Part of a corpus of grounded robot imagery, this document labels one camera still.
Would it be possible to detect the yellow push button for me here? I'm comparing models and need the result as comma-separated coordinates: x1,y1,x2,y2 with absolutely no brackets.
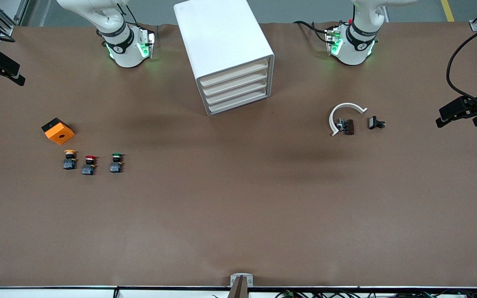
63,149,77,171

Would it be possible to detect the white plastic drawer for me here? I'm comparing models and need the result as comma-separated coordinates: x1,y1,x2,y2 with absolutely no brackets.
201,68,270,96
204,77,270,105
200,59,270,87
207,86,270,115

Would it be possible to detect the red push button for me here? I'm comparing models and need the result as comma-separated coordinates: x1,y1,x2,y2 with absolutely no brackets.
82,155,98,176

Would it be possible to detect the green push button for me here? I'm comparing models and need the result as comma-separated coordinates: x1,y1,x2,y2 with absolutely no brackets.
109,152,125,173

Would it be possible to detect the white drawer cabinet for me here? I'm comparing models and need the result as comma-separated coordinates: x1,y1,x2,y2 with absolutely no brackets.
174,0,275,116

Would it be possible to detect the orange and black box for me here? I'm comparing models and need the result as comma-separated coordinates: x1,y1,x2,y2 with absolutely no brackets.
41,118,75,145

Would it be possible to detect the white curved plastic clip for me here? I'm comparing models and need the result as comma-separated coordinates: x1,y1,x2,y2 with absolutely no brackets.
329,103,368,137

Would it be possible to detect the brown metal switch component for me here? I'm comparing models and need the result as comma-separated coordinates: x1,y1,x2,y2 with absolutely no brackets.
335,118,355,136

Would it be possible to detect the black base cable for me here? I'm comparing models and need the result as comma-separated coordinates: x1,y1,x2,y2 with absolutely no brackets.
294,20,330,44

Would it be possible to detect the grey metal bracket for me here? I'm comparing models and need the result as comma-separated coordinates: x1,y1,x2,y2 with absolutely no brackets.
230,274,254,287

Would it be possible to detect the dark brown post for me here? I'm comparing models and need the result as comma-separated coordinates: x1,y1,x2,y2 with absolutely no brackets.
227,276,248,298

